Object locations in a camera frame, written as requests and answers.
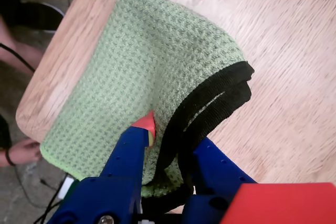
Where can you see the blue gripper finger coral tip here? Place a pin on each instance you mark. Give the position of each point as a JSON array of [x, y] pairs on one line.
[[118, 182], [215, 171]]

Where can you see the green waffle cloth black trim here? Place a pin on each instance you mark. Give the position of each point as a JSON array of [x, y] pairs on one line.
[[144, 51]]

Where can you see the white plug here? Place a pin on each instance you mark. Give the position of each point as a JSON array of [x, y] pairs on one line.
[[65, 186]]

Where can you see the person bare foot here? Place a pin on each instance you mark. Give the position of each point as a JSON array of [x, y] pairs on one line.
[[23, 153]]

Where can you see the person bare leg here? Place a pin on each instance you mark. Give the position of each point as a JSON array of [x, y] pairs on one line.
[[26, 51]]

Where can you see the black round stool base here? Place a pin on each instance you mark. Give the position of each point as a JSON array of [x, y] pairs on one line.
[[39, 16]]

